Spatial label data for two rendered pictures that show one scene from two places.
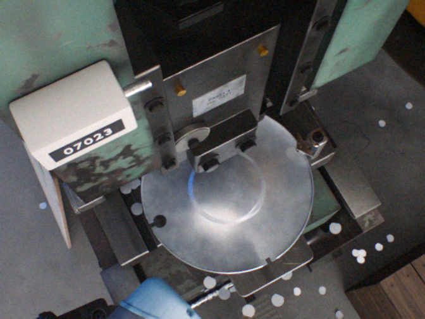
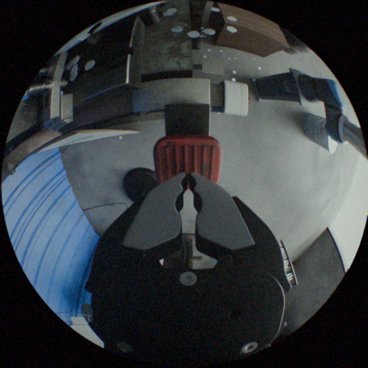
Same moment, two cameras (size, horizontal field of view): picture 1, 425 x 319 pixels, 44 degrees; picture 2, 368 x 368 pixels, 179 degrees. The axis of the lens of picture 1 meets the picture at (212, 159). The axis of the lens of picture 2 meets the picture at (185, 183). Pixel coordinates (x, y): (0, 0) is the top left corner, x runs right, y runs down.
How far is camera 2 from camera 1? 0.79 m
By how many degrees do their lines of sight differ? 42
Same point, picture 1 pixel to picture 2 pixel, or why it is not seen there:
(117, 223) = (91, 82)
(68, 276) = (150, 136)
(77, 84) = not seen: outside the picture
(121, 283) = (152, 95)
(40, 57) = not seen: outside the picture
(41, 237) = (132, 141)
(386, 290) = (230, 23)
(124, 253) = (117, 77)
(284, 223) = not seen: outside the picture
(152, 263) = (149, 64)
